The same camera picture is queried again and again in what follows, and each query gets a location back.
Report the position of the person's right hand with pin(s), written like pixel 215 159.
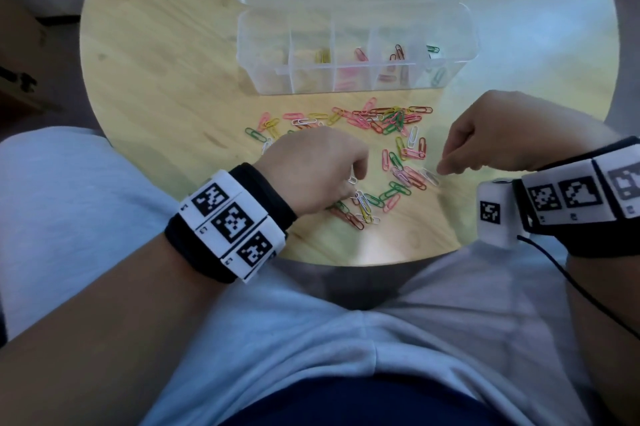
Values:
pixel 515 135

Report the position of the person's left hand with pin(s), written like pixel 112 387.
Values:
pixel 310 170

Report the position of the green paper clip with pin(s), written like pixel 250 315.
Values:
pixel 433 49
pixel 439 77

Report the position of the pile of coloured paper clips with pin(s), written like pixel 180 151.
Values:
pixel 395 120

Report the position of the yellow paper clip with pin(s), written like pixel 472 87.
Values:
pixel 323 57

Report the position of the pink paper clip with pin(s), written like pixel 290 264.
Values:
pixel 361 54

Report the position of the clear plastic compartment box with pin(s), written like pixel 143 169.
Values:
pixel 265 50

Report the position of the person's left forearm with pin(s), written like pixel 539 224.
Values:
pixel 100 340

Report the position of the person's right forearm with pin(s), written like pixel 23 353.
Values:
pixel 620 280

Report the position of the brown cardboard box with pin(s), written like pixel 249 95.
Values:
pixel 20 40

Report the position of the black right wristband white markers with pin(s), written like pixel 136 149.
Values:
pixel 575 195

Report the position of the black wristband white markers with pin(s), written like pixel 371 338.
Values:
pixel 575 195
pixel 230 225

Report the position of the black left wristband white markers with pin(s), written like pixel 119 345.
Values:
pixel 230 225

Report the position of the dark blue shirt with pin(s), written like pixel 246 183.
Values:
pixel 350 400

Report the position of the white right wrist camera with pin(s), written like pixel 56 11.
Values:
pixel 495 215

